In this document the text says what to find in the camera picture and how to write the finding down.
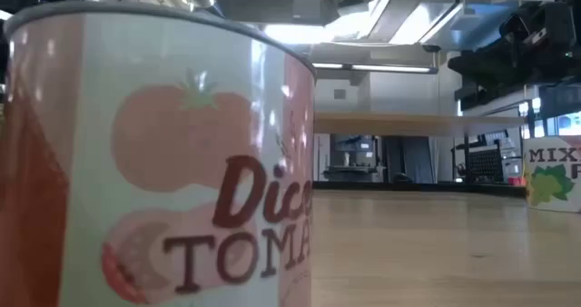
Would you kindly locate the silver ventilation duct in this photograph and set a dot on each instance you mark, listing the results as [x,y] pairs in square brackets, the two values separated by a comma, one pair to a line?
[408,21]

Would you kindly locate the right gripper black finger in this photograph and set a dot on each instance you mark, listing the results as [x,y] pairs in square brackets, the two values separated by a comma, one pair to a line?
[479,68]

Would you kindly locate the grey background machine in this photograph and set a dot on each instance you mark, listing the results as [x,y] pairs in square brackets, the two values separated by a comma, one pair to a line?
[354,159]

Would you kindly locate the mixed fruit food can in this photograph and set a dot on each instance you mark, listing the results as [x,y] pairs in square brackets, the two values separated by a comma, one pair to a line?
[551,180]

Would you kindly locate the long fluorescent ceiling light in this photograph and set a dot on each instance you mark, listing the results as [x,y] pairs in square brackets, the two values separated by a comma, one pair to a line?
[390,68]

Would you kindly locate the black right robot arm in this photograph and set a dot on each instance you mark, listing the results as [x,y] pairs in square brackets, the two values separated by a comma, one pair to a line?
[569,30]

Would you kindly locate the small red object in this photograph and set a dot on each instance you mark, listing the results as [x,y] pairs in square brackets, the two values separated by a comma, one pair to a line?
[516,181]

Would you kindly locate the diced tomatoes food can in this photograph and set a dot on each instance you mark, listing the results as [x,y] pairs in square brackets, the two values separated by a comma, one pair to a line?
[150,161]

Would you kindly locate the black aluminium table frame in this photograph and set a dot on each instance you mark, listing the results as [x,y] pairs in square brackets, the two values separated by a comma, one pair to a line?
[408,188]

